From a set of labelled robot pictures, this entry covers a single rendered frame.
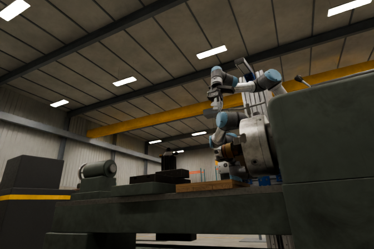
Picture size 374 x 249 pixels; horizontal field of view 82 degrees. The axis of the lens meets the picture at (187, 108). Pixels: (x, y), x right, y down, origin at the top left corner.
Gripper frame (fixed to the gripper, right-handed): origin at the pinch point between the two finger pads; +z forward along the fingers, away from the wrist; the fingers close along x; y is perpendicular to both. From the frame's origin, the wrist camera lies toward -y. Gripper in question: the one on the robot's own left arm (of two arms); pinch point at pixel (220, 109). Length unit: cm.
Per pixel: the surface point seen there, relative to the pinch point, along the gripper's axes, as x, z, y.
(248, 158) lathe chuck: -2.3, 31.6, -12.9
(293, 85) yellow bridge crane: -844, -723, -87
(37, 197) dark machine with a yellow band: -152, -16, 434
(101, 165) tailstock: -6, 20, 95
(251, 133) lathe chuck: 2.5, 21.4, -16.5
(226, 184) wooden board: -0.7, 43.9, -1.8
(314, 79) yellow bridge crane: -846, -729, -184
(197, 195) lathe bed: -2.9, 47.4, 13.5
